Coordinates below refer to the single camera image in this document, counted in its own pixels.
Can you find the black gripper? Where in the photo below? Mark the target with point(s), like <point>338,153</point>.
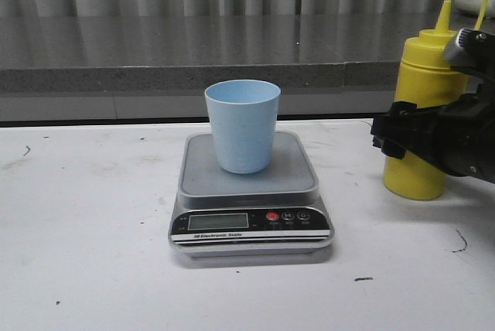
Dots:
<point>424,132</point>

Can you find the yellow squeeze bottle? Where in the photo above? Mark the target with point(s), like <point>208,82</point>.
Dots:
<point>426,79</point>

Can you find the light blue plastic cup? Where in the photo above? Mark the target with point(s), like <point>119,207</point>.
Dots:
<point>242,117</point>

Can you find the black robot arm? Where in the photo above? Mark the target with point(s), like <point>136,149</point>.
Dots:
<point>456,138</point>

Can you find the silver digital kitchen scale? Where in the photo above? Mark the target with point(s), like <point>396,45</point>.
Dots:
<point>275,216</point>

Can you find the grey stone counter ledge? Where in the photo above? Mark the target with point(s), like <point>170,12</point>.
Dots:
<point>149,69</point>

